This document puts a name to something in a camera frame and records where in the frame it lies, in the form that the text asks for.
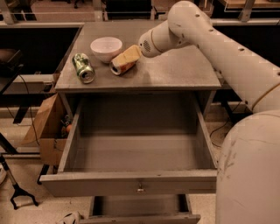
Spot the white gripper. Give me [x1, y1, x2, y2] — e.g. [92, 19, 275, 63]
[116, 21, 189, 64]

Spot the red coke can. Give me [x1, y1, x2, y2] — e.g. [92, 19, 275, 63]
[109, 57, 135, 75]

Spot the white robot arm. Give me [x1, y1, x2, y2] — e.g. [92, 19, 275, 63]
[110, 1, 280, 224]

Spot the green soda can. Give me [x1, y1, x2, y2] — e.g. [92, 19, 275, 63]
[72, 53, 95, 84]

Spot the grey drawer cabinet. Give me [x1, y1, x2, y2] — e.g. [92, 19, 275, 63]
[53, 20, 222, 117]

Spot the open grey top drawer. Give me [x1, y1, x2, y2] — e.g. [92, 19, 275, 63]
[40, 92, 217, 196]

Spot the brass drawer knob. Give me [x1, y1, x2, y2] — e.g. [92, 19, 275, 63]
[136, 184, 145, 194]

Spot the white ceramic bowl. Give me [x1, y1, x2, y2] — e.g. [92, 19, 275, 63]
[90, 37, 123, 63]

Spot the brown cardboard box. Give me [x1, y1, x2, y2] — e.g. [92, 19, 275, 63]
[21, 94, 67, 165]

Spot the white round floor object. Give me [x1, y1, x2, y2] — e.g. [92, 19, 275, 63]
[56, 212, 81, 224]

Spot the black tripod stand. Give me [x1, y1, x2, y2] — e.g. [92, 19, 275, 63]
[0, 155, 39, 210]

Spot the black floor cable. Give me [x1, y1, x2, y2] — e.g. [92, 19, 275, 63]
[209, 100, 243, 149]

